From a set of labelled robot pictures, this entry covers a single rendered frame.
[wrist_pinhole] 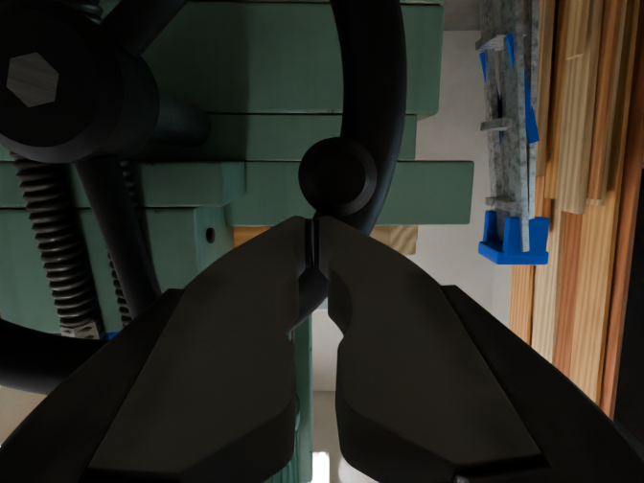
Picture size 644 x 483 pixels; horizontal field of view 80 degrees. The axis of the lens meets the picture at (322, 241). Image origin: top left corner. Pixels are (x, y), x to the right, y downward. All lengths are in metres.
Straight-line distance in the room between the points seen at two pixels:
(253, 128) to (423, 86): 0.15
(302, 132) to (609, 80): 1.46
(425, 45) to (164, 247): 0.27
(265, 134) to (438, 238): 2.70
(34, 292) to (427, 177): 0.32
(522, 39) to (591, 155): 0.64
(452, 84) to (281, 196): 2.69
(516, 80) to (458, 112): 1.75
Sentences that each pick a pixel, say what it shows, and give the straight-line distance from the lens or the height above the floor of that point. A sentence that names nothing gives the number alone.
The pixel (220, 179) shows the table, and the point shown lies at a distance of 0.27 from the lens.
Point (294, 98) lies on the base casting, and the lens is 0.36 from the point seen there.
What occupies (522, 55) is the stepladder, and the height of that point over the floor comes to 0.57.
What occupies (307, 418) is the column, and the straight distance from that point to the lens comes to 0.87.
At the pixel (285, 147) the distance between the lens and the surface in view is 0.36.
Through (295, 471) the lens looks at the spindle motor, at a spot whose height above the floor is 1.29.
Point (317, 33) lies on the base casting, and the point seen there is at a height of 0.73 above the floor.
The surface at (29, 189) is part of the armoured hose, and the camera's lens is 0.29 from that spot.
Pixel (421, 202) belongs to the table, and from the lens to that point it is 0.37.
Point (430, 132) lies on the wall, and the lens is 2.93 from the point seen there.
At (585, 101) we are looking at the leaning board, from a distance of 1.75.
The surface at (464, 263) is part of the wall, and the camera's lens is 3.11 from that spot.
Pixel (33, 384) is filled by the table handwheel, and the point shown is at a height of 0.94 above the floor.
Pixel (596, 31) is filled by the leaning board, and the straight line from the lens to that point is 1.79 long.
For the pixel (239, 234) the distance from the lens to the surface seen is 0.46.
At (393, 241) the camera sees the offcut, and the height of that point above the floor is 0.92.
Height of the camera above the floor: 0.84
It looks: 12 degrees up
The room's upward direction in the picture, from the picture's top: 180 degrees clockwise
